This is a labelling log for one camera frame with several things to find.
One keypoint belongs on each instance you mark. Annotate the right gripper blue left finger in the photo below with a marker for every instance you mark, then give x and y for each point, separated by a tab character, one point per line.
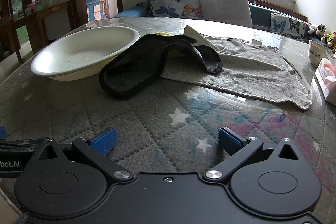
105	141

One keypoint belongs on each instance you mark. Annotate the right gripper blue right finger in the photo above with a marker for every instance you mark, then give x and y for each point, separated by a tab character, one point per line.
230	141

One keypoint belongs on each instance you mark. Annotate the yellow and black cleaning cloth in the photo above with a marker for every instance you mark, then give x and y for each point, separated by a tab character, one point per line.
144	61

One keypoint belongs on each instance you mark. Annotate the large white bowl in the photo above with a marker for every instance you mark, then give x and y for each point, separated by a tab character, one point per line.
82	54

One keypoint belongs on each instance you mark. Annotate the small white cup bowl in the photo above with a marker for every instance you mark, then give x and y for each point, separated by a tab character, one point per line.
317	51

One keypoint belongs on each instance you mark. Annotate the grey towel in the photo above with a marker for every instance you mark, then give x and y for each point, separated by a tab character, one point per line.
249	70

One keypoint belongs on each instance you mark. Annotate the pink tissue box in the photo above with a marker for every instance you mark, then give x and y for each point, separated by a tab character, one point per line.
325	75

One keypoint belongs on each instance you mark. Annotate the small butterfly pillow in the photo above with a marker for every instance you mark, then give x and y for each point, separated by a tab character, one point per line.
288	26

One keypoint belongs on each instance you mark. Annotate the blue sofa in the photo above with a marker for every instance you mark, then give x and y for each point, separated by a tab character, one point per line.
260	17

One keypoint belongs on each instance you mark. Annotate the dark wooden desk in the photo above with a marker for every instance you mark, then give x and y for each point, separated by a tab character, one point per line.
36	28

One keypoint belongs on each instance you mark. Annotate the plain white pillow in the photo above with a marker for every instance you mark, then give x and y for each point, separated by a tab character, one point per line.
236	12

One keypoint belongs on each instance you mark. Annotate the blue children cabinet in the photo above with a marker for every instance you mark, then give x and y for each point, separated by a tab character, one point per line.
95	9

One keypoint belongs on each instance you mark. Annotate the plush toys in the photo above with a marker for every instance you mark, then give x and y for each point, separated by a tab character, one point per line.
319	32

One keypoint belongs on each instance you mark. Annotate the large butterfly pillow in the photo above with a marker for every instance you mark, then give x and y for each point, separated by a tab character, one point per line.
181	9

